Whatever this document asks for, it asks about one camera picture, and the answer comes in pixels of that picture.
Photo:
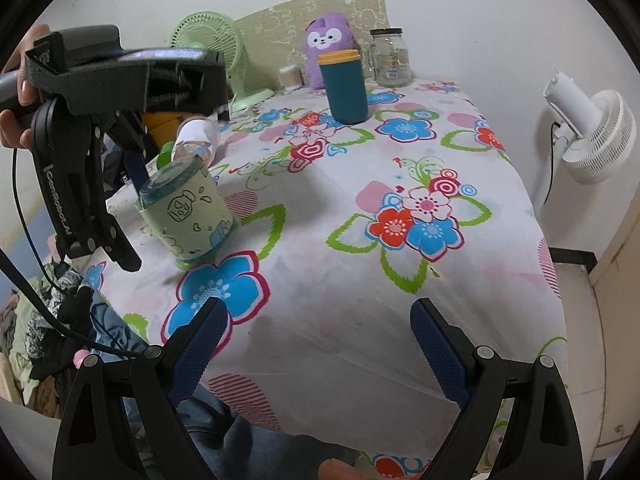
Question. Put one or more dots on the cotton swab container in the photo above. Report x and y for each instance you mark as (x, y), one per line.
(291, 79)

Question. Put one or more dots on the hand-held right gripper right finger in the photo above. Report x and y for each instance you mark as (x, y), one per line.
(440, 350)

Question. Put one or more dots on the teal cup with yellow lid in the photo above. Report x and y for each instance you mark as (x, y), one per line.
(345, 87)

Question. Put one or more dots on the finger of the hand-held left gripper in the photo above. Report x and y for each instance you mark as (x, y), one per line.
(75, 185)
(136, 175)

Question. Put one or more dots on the person's left hand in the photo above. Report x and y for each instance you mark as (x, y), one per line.
(15, 127)

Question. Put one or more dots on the floral tablecloth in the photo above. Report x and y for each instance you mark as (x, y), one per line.
(325, 240)

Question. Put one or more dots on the green patterned pillow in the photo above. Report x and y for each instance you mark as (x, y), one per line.
(272, 25)

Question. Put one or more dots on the green desk fan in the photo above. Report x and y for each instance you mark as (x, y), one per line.
(205, 32)

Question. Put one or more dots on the purple plush toy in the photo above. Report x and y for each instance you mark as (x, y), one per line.
(327, 35)

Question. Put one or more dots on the glass jar with black lid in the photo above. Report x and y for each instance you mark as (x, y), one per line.
(392, 60)

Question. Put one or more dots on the white fan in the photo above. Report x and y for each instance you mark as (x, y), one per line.
(595, 130)

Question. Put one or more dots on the pile of clothes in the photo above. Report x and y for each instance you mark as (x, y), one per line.
(35, 330)

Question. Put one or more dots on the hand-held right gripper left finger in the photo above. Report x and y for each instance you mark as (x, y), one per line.
(200, 347)

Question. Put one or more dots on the person's jeans leg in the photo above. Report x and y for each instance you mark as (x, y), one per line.
(250, 445)

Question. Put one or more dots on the glass cup with green sleeve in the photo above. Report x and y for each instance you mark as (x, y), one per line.
(187, 215)

